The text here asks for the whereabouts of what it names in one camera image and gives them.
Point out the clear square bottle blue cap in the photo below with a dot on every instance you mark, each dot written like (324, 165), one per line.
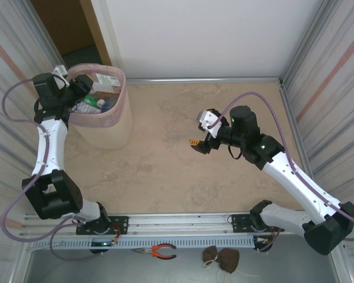
(109, 103)

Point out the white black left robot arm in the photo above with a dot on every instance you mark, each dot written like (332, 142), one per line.
(50, 147)

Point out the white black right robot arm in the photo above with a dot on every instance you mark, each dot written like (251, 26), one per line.
(301, 182)

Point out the beige slatted waste bin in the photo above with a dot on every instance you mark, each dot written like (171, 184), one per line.
(112, 135)

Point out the brown wooden door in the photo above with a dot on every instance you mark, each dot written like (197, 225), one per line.
(59, 20)

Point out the brown cloth pouch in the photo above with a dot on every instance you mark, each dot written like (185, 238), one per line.
(228, 259)
(209, 255)

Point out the grey metal lower shelf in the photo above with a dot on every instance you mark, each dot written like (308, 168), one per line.
(106, 271)

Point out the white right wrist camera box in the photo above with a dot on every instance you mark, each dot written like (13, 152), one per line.
(211, 123)

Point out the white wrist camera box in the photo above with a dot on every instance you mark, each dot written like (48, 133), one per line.
(60, 71)
(211, 123)

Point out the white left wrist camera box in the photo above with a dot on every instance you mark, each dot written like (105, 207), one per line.
(60, 71)

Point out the aluminium table edge rail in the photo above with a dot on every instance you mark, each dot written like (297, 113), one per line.
(209, 80)

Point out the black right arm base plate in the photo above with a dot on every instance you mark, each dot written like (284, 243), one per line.
(239, 224)

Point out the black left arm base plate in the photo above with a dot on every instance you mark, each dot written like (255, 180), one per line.
(121, 225)

